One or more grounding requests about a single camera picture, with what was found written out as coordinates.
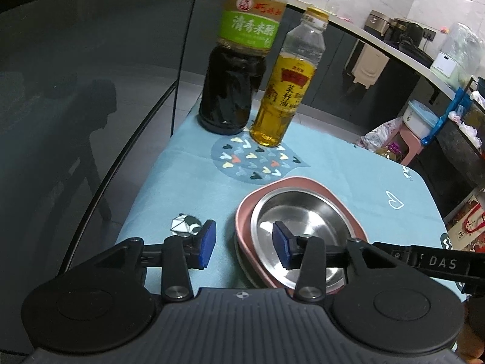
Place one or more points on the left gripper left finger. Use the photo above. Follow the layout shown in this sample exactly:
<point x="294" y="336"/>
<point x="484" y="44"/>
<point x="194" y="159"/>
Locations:
<point x="175" y="256"/>

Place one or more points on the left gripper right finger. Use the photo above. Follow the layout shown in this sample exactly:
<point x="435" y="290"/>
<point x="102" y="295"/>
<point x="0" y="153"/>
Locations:
<point x="371" y="274"/>

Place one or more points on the stainless steel bowl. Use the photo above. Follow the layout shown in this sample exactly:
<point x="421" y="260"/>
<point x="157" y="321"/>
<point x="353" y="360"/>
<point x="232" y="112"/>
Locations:
<point x="305" y="213"/>

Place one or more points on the pink square dish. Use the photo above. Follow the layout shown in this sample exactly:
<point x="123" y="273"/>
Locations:
<point x="244" y="214"/>

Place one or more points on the green plate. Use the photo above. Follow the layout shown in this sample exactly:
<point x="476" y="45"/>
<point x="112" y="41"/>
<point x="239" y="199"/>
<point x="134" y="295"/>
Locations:
<point x="249" y="273"/>

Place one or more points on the person's hand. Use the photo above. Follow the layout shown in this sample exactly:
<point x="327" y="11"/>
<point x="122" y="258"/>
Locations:
<point x="469" y="347"/>

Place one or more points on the red gift bag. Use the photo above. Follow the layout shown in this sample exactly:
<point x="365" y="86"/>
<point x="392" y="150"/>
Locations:
<point x="466" y="229"/>

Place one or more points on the blue tablecloth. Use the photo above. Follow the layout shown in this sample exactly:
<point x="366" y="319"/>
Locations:
<point x="206" y="176"/>

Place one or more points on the pink plastic stool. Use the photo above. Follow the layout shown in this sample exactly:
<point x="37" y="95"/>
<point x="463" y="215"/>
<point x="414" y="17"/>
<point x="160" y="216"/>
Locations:
<point x="413" y="143"/>

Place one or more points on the black mesh rack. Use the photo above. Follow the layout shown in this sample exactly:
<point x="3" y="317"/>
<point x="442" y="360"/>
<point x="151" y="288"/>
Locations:
<point x="451" y="168"/>

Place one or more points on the yellow oil bottle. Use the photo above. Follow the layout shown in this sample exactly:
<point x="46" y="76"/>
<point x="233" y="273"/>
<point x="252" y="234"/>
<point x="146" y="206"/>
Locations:
<point x="290" y="78"/>

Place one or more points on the white blue lidded pot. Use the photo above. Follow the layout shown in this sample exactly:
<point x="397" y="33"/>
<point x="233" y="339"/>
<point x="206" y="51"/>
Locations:
<point x="419" y="118"/>

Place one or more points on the beige hanging bin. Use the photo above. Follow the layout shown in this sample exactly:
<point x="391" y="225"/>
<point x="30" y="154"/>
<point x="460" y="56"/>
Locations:
<point x="365" y="64"/>

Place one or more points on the black air fryer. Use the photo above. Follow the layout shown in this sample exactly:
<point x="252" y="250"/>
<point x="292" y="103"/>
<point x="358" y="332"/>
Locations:
<point x="406" y="37"/>

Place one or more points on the dark vinegar bottle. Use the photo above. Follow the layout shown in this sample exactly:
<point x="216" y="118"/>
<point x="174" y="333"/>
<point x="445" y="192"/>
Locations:
<point x="237" y="64"/>

